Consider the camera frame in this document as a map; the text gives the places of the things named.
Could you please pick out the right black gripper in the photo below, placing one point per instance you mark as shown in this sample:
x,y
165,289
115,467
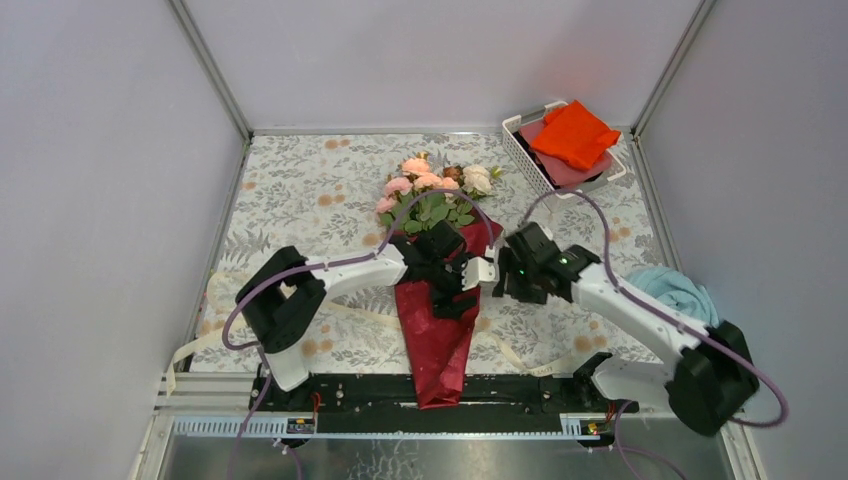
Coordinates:
x,y
507,264

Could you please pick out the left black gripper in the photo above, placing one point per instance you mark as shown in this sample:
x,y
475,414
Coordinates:
x,y
441,302

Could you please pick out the pink fake flower stem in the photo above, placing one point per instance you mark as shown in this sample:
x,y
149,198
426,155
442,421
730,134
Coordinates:
x,y
422,193

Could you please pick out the white fake rose stem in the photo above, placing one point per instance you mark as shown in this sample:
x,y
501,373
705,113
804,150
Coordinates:
x,y
478,180

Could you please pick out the dark red wrapping paper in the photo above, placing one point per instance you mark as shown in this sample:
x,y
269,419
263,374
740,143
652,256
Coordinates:
x,y
438,349

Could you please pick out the white plastic basket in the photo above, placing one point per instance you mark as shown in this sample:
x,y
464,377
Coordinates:
x,y
533,174

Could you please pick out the cream ribbon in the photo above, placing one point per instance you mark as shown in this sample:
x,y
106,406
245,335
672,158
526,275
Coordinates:
x,y
358,311

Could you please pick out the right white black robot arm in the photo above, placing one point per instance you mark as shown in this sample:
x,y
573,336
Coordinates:
x,y
703,374

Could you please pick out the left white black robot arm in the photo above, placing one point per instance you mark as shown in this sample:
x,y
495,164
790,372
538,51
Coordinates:
x,y
280,301

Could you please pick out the pink cloth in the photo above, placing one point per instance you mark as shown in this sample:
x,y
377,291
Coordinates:
x,y
556,171

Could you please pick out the floral tablecloth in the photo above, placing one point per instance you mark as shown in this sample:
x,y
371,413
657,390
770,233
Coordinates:
x,y
319,193

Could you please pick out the orange cloth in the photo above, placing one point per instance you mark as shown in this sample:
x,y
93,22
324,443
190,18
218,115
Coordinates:
x,y
575,136

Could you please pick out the light blue towel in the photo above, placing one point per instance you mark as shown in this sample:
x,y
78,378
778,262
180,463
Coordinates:
x,y
675,290

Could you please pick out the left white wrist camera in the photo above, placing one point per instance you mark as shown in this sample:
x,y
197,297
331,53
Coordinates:
x,y
477,271

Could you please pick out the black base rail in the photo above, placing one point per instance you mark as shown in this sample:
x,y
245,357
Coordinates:
x,y
483,404

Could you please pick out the aluminium frame rail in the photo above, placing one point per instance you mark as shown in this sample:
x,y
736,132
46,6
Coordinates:
x,y
207,393

